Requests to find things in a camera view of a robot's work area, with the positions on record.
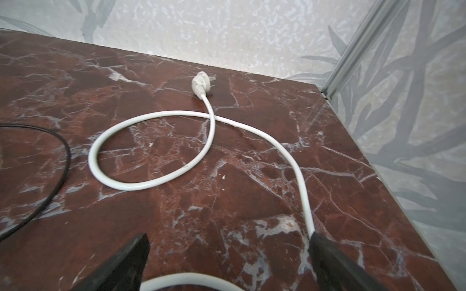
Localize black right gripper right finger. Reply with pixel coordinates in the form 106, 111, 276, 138
308, 232, 387, 291

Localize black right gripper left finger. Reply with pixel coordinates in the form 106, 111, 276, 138
72, 234, 150, 291

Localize black usb charging cable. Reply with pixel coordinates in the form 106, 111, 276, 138
0, 123, 72, 243

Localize white power strip cord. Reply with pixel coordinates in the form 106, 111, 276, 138
88, 70, 316, 291

